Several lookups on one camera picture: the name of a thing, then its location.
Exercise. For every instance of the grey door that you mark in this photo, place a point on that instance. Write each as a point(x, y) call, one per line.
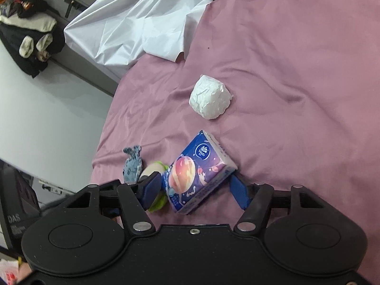
point(103, 38)

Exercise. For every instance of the black hanging jacket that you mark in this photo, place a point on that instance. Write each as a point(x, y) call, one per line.
point(29, 34)

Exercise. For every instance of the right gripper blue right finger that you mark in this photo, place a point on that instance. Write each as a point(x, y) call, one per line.
point(255, 201)

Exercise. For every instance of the blue tissue pack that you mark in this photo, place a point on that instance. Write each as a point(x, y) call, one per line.
point(201, 167)

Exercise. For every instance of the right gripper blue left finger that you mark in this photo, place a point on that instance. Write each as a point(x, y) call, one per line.
point(135, 200)

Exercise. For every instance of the person left hand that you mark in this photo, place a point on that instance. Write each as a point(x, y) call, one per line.
point(23, 272)

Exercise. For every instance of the small grey fish plush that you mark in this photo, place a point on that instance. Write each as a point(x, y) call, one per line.
point(133, 165)

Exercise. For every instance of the white paper ball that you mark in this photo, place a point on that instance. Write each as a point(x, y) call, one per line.
point(210, 98)

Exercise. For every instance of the white draped cloth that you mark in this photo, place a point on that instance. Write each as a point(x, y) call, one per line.
point(170, 26)

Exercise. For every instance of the pink bed sheet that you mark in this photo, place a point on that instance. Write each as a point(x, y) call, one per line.
point(304, 75)

